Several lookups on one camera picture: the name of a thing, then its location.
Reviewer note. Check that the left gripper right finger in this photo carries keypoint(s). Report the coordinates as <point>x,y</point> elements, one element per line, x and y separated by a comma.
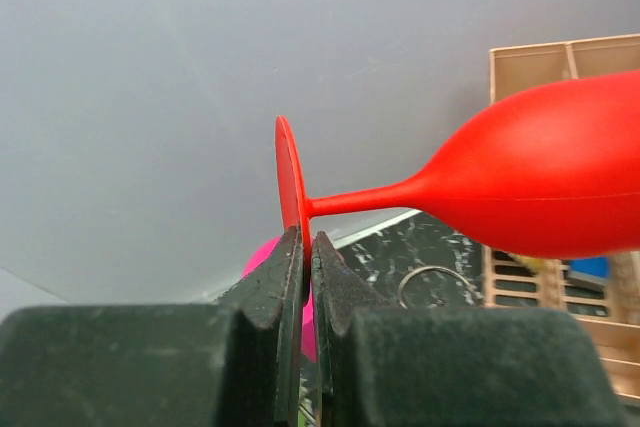
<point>383,365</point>

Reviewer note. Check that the red wine glass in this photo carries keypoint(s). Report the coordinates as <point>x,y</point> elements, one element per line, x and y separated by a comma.
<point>550,172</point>

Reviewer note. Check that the pink desk file organizer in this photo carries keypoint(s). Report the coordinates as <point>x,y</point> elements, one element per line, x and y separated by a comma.
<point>609,314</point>

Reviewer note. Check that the blue eraser block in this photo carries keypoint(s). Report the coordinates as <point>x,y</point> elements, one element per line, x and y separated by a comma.
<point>593,267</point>

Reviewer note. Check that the magenta wine glass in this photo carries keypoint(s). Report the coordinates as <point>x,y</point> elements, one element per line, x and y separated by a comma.
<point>308,346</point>

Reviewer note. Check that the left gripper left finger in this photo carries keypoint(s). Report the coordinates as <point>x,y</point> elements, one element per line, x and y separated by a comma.
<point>232,362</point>

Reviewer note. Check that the metal wine glass rack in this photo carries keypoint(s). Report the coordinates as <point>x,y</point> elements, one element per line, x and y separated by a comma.
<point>437,287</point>

